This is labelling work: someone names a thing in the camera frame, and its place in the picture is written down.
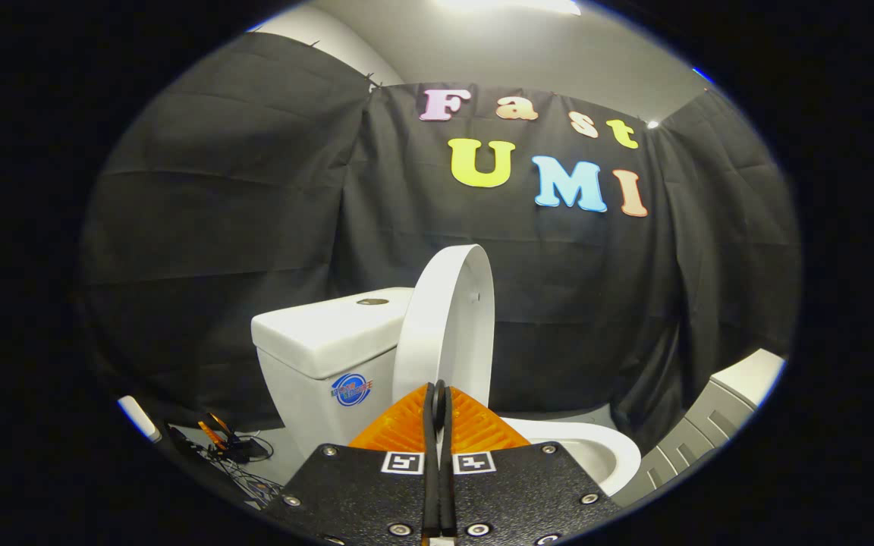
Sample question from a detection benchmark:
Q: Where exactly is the black cables bundle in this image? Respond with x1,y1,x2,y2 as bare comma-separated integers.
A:
166,423,285,510

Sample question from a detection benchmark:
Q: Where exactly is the white cabinet with drawers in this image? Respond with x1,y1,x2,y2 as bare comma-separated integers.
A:
610,349,787,509

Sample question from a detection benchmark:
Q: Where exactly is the white ceramic toilet with tank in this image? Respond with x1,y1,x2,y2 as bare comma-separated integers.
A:
251,287,643,499

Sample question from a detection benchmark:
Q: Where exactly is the bright ceiling light panel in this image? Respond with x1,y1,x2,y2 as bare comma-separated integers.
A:
437,0,582,16

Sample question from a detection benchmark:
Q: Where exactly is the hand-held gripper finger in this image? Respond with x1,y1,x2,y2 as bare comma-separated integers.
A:
263,382,440,546
438,382,624,546

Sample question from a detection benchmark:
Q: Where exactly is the white rounded object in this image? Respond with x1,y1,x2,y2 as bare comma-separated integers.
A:
118,395,163,444

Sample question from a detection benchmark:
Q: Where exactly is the white toilet lid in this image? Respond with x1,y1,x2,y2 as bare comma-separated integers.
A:
393,244,496,425

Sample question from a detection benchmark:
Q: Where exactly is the orange black tool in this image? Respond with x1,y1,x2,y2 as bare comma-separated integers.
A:
198,412,271,464

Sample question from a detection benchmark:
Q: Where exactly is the black backdrop cloth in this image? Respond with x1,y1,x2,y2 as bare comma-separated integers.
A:
80,30,803,457

